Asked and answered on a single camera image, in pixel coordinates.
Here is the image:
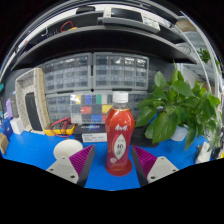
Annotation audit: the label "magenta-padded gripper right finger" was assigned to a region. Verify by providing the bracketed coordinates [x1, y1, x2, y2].
[130, 144, 179, 188]

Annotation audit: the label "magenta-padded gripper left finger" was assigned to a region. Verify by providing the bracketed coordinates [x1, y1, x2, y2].
[45, 144, 96, 188]

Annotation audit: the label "red drink bottle white cap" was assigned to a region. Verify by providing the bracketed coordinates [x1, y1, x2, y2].
[104, 91, 136, 177]

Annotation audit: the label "yellow multimeter with red leads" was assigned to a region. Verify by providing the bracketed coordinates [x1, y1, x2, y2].
[43, 116, 76, 138]

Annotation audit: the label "flat black case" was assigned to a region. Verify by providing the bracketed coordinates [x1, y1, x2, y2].
[131, 124, 158, 148]

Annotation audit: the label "white plastic block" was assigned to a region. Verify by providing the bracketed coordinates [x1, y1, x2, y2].
[195, 141, 213, 164]

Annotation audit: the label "black box with white label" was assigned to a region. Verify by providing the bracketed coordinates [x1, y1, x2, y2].
[73, 123, 108, 144]

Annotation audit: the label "grey parts drawer cabinet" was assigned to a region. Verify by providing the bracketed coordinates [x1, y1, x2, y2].
[43, 52, 93, 94]
[128, 91, 149, 111]
[44, 93, 73, 123]
[92, 51, 150, 92]

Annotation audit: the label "green potted plant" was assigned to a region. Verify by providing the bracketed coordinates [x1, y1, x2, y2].
[134, 61, 221, 151]

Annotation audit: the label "black speaker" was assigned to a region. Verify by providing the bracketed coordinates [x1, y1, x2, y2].
[24, 92, 44, 132]

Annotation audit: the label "clear organizer box colourful parts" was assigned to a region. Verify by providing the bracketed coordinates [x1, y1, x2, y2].
[69, 93, 114, 125]

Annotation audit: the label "dark grey box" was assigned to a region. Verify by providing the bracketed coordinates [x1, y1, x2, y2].
[9, 91, 19, 118]

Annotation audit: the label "white dotted tray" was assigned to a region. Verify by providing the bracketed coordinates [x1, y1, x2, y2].
[14, 67, 51, 134]

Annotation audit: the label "white shelf rack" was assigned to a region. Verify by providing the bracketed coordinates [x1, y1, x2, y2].
[176, 16, 224, 101]

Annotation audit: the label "dark grey overhead shelf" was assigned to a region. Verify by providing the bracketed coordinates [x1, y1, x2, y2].
[6, 3, 199, 73]

